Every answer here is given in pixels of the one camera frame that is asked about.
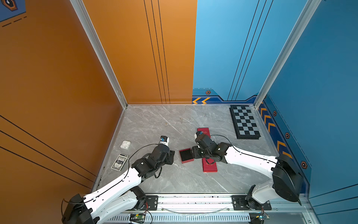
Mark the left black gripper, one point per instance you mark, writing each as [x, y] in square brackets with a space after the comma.
[170, 156]

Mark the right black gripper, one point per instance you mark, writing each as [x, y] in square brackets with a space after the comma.
[194, 152]

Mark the red jewelry box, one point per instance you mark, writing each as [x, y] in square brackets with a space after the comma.
[209, 166]

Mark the red jewelry box lid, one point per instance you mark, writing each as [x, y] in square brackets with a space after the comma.
[205, 131]

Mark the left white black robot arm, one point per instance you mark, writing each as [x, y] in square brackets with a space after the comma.
[121, 194]

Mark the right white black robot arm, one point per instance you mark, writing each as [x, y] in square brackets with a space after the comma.
[285, 179]

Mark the white earbuds case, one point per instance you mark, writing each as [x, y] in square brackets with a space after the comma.
[125, 145]

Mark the black white chessboard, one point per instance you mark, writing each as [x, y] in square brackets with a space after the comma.
[244, 123]

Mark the left green circuit board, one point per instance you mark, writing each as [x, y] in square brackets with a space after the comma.
[137, 218]

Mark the green circuit board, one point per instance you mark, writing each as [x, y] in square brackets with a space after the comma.
[137, 218]
[256, 218]

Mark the right green circuit board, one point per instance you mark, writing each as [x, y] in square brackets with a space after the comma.
[256, 218]

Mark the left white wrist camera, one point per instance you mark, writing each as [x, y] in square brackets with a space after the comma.
[164, 140]

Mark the aluminium front rail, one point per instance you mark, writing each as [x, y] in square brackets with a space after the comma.
[220, 202]

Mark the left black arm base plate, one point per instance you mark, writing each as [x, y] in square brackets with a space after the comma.
[149, 203]

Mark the white vented cable duct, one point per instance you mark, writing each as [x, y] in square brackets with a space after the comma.
[157, 218]

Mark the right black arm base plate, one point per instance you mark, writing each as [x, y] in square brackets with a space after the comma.
[240, 203]

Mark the left aluminium corner post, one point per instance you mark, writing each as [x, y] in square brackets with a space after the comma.
[94, 39]

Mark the aluminium corner post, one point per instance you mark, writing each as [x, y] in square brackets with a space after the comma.
[299, 27]
[94, 39]

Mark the right aluminium corner post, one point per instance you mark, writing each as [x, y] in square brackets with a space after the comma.
[299, 27]

